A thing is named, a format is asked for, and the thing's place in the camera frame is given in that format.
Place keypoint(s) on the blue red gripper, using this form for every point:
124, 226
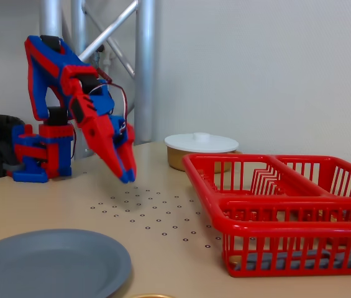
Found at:
105, 138

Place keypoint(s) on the grey round plate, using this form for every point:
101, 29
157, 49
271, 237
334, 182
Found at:
54, 264

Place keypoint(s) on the blue and red robot arm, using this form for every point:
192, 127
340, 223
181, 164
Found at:
38, 77

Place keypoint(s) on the white round pot lid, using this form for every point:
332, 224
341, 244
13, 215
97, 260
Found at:
201, 142

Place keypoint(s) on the aluminium truss column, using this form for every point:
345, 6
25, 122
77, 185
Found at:
144, 62

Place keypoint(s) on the yellow plastic mug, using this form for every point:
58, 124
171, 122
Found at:
152, 296

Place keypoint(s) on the red plastic dish rack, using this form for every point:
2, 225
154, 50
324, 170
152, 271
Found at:
256, 226

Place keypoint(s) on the grey plastic spoon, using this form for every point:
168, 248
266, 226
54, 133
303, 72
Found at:
287, 260

